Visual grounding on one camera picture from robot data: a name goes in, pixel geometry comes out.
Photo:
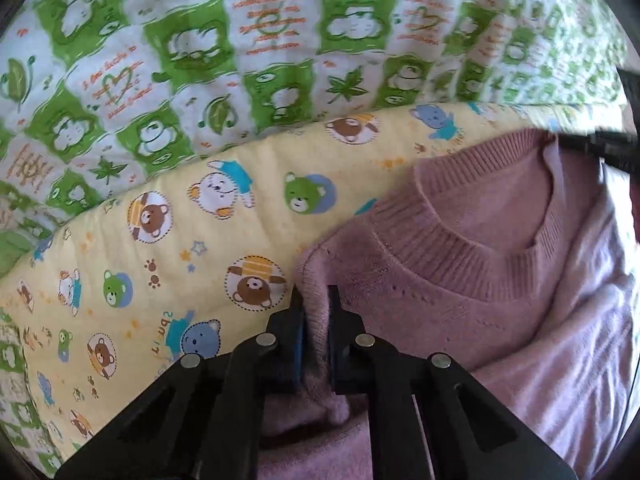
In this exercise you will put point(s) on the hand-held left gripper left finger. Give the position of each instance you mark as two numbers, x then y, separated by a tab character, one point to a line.
297	342

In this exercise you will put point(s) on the yellow bear-print bed sheet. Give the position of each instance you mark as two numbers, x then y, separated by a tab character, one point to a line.
200	270

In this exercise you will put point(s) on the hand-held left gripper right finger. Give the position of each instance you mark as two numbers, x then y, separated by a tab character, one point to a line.
334	345

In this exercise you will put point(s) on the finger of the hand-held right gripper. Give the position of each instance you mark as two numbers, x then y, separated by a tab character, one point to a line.
631	87
602	143

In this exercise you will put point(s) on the mauve knit sweater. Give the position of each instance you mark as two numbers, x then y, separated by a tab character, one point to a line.
450	310

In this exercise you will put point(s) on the green checked quilt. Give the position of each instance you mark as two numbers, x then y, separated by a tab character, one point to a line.
200	35

